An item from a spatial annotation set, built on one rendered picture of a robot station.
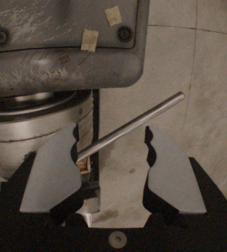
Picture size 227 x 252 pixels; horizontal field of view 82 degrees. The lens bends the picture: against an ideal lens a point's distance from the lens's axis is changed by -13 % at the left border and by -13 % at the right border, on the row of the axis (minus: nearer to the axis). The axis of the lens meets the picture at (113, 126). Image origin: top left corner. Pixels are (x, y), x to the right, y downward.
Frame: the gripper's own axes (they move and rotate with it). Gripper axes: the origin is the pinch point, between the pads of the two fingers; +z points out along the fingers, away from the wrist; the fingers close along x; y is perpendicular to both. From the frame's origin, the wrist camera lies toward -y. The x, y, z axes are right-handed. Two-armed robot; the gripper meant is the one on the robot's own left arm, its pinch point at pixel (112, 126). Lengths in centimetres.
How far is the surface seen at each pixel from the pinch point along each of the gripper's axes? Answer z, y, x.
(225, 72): 203, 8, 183
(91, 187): 45, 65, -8
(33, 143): 8.6, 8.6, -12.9
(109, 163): 144, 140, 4
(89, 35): 9.5, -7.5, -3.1
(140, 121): 5.1, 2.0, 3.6
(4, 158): 6.9, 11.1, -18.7
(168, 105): 5.5, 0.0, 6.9
